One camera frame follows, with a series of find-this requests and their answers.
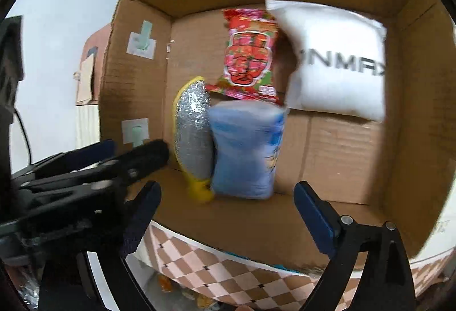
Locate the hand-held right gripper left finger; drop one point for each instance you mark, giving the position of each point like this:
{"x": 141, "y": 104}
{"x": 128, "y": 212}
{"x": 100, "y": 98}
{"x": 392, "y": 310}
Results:
{"x": 140, "y": 218}

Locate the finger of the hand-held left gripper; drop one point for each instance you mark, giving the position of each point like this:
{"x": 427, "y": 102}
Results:
{"x": 89, "y": 157}
{"x": 142, "y": 158}

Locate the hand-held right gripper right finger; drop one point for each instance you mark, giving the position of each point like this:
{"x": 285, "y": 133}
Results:
{"x": 313, "y": 218}

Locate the large cardboard box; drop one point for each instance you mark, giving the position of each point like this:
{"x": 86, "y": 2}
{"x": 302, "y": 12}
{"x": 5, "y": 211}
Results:
{"x": 338, "y": 172}

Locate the silver and yellow scouring sponge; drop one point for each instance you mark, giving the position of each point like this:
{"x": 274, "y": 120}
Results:
{"x": 194, "y": 126}

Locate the blue soft packet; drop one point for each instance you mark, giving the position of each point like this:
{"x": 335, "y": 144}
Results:
{"x": 244, "y": 150}

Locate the red snack packet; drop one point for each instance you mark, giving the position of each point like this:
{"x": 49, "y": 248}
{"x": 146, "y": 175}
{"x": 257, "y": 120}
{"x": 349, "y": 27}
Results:
{"x": 247, "y": 54}

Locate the white pillow pack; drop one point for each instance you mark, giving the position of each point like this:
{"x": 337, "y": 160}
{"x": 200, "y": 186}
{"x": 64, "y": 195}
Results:
{"x": 338, "y": 58}

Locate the white radiator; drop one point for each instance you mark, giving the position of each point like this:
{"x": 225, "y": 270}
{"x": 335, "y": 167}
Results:
{"x": 87, "y": 127}

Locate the small brown cardboard box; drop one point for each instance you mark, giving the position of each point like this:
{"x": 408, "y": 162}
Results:
{"x": 89, "y": 69}

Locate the white printed box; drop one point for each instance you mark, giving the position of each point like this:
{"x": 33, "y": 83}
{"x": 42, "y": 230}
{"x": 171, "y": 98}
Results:
{"x": 436, "y": 243}

